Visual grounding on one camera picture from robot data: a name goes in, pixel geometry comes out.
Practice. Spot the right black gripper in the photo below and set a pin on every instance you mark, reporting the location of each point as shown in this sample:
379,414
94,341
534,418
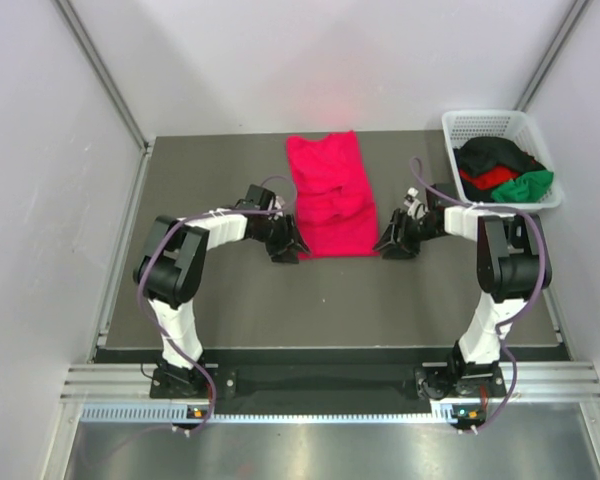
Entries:
399,220

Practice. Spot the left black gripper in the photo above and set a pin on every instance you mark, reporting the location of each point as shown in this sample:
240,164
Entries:
285,236

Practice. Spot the pink t shirt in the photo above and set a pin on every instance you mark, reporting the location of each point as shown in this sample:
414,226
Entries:
336,213

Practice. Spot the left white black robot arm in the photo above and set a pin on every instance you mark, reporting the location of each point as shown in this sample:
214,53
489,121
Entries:
170,270

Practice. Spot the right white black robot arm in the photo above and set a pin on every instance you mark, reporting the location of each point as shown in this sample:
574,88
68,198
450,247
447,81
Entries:
512,268

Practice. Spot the red t shirt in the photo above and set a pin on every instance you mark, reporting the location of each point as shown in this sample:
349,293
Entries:
480,188

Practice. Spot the black t shirt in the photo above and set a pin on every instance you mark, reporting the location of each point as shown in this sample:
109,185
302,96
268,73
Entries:
481,154

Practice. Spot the white plastic basket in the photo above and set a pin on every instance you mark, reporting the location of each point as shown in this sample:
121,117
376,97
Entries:
463,125

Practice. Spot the green t shirt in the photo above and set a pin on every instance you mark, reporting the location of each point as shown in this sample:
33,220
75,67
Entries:
530,187

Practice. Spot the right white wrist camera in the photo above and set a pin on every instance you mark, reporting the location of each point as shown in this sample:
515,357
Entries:
415,208

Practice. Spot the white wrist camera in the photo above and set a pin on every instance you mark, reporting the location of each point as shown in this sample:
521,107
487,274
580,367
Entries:
415,208
278,206

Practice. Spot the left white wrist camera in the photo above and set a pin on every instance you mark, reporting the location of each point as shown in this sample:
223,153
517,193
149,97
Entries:
278,206

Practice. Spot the aluminium frame rail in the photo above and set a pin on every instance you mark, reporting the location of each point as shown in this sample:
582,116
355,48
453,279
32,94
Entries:
537,382

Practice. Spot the right aluminium corner post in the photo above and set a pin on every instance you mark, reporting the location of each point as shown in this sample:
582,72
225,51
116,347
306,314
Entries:
568,24

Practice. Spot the aluminium corner post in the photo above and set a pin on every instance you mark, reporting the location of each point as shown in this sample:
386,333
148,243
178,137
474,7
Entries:
568,24
87,46

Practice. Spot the left aluminium corner post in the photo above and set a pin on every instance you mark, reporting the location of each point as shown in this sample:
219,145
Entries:
87,46

